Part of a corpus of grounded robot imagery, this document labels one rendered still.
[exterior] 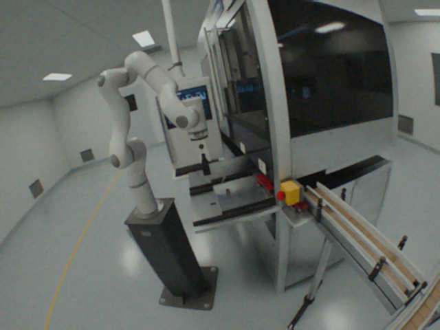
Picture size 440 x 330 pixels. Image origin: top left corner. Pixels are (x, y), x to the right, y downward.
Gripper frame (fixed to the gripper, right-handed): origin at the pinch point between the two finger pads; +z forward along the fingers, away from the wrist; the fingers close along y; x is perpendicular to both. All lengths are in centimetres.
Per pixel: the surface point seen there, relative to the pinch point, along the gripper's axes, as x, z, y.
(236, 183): -15.6, 21.3, 19.8
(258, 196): -22.7, 22.0, 2.5
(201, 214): 7.2, 22.2, 0.5
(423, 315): -42, 17, -90
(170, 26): 2, -100, 95
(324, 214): -40, 17, -31
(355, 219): -49, 17, -41
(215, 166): -9, 22, 53
